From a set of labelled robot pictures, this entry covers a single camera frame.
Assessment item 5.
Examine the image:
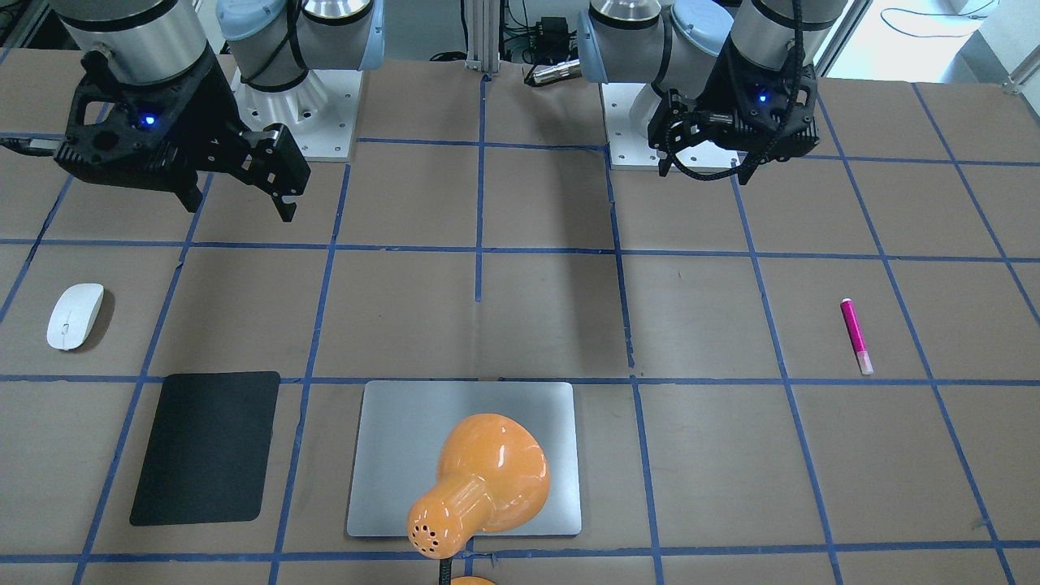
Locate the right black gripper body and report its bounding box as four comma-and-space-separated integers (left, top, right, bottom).
54, 42, 261, 214

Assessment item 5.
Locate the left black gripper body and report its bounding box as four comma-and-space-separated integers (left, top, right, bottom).
648, 58, 820, 184

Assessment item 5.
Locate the white computer mouse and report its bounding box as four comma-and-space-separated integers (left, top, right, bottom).
45, 283, 105, 351

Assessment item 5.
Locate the pink marker pen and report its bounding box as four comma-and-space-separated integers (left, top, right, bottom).
839, 297, 874, 375

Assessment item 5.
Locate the silver laptop notebook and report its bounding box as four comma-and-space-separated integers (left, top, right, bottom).
344, 380, 583, 538

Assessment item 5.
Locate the black mousepad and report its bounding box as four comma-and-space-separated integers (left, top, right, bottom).
129, 371, 281, 527

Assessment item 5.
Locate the orange desk lamp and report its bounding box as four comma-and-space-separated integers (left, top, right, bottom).
406, 414, 551, 584

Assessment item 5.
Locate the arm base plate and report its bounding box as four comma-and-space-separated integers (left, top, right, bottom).
231, 70, 365, 163
600, 83, 742, 173

